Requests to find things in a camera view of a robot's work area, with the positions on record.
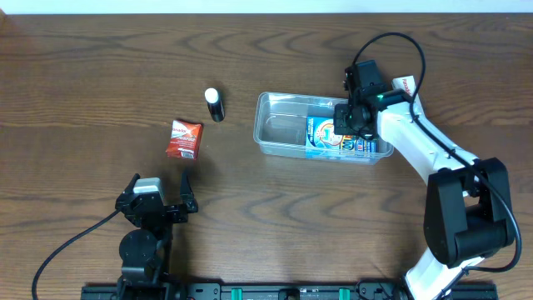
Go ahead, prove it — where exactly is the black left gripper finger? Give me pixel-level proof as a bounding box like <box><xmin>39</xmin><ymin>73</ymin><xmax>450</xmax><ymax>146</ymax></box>
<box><xmin>180</xmin><ymin>171</ymin><xmax>195</xmax><ymax>204</ymax></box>
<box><xmin>123</xmin><ymin>173</ymin><xmax>140</xmax><ymax>194</ymax></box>

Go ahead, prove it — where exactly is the blue Cool Fever box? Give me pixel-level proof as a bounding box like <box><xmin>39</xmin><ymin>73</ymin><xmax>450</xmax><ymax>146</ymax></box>
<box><xmin>305</xmin><ymin>116</ymin><xmax>378</xmax><ymax>160</ymax></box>

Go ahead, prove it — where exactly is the clear plastic container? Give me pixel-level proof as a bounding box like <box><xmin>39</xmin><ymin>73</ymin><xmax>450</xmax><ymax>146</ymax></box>
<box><xmin>253</xmin><ymin>92</ymin><xmax>394</xmax><ymax>165</ymax></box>

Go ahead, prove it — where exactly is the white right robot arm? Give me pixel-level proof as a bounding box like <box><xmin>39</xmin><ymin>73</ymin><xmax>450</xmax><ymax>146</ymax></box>
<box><xmin>333</xmin><ymin>88</ymin><xmax>523</xmax><ymax>299</ymax></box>

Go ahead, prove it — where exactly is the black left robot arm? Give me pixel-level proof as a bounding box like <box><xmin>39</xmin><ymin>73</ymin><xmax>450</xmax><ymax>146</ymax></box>
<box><xmin>114</xmin><ymin>172</ymin><xmax>198</xmax><ymax>300</ymax></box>

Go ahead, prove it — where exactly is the red Panadol box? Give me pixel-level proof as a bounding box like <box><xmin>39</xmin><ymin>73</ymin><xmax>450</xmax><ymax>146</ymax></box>
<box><xmin>166</xmin><ymin>120</ymin><xmax>203</xmax><ymax>160</ymax></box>

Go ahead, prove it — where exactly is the white Panadol box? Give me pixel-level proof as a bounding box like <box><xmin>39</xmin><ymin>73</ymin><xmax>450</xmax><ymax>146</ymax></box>
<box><xmin>391</xmin><ymin>75</ymin><xmax>425</xmax><ymax>115</ymax></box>

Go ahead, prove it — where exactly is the black bottle white cap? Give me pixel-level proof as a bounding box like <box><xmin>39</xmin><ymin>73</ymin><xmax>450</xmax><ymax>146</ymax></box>
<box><xmin>204</xmin><ymin>87</ymin><xmax>225</xmax><ymax>123</ymax></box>

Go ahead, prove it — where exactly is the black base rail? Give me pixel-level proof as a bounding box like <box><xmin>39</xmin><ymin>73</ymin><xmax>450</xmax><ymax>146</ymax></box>
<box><xmin>81</xmin><ymin>282</ymin><xmax>499</xmax><ymax>300</ymax></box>

